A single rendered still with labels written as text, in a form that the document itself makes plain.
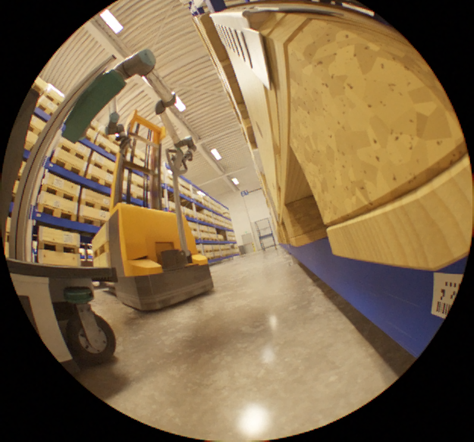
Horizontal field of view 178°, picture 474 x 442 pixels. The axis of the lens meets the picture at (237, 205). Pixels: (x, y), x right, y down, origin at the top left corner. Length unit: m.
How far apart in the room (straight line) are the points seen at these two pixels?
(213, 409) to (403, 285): 0.35
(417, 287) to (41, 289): 0.57
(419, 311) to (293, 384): 0.28
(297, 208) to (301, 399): 0.40
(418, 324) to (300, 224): 0.29
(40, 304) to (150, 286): 0.79
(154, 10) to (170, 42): 1.79
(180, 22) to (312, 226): 7.52
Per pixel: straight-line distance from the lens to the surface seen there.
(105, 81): 1.06
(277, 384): 0.39
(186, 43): 7.59
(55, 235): 2.98
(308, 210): 0.35
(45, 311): 0.47
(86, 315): 0.56
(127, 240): 1.23
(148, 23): 7.65
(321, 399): 0.35
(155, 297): 1.10
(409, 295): 0.17
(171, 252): 1.28
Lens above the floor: 0.30
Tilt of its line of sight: 18 degrees up
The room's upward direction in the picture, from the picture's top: 15 degrees counter-clockwise
